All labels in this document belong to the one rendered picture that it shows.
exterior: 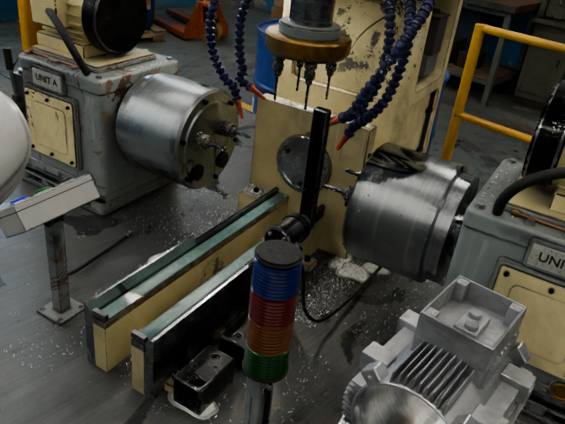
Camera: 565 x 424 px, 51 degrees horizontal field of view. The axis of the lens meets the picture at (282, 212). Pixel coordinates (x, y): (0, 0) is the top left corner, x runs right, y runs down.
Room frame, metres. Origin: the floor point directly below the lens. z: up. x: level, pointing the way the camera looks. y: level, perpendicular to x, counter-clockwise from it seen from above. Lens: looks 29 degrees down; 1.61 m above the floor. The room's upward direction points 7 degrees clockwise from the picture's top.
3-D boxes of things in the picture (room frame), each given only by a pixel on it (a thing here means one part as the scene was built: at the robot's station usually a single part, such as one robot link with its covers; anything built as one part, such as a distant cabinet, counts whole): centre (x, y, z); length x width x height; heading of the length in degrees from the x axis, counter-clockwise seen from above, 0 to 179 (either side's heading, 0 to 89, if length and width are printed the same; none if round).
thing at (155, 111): (1.39, 0.32, 1.04); 0.37 x 0.25 x 0.25; 62
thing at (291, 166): (1.30, -0.03, 1.02); 0.15 x 0.02 x 0.15; 62
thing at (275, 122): (1.36, -0.06, 0.97); 0.30 x 0.11 x 0.34; 62
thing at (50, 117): (1.50, 0.53, 0.99); 0.35 x 0.31 x 0.37; 62
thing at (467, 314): (0.63, -0.27, 1.11); 0.12 x 0.11 x 0.07; 144
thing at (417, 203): (1.06, -0.28, 1.04); 0.41 x 0.25 x 0.25; 62
